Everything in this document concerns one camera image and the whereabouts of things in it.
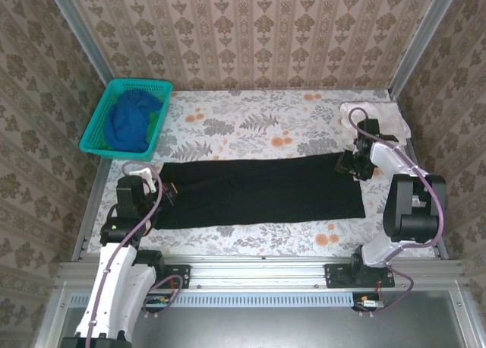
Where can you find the black t-shirt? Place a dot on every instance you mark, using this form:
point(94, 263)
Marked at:
point(258, 192)

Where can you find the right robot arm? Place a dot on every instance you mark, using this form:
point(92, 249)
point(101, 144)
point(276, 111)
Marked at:
point(410, 211)

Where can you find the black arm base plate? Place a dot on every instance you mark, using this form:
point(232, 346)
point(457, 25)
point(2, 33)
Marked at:
point(178, 276)
point(338, 276)

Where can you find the aluminium frame post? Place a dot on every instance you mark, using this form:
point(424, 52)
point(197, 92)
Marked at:
point(425, 36)
point(81, 32)

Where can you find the teal plastic basket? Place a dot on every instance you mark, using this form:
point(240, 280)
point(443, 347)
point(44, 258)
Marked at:
point(95, 135)

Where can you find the blue t-shirt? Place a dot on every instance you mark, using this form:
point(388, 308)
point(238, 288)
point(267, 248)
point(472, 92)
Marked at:
point(129, 124)

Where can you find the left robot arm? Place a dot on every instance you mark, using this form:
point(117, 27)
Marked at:
point(114, 287)

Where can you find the aluminium mounting rail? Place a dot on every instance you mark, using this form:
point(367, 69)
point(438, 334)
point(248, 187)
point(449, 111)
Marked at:
point(258, 272)

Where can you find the floral print tablecloth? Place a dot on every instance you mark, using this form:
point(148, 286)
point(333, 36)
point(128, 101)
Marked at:
point(247, 127)

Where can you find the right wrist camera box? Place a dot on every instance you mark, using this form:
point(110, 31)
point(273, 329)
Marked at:
point(369, 127)

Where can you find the grey metal sheet panel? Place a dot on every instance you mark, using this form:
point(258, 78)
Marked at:
point(247, 327)

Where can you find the folded pale pink t-shirt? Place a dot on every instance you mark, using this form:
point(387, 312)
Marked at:
point(391, 114)

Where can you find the aluminium table side rail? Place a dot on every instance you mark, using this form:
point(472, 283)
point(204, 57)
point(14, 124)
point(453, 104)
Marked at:
point(414, 150)
point(91, 211)

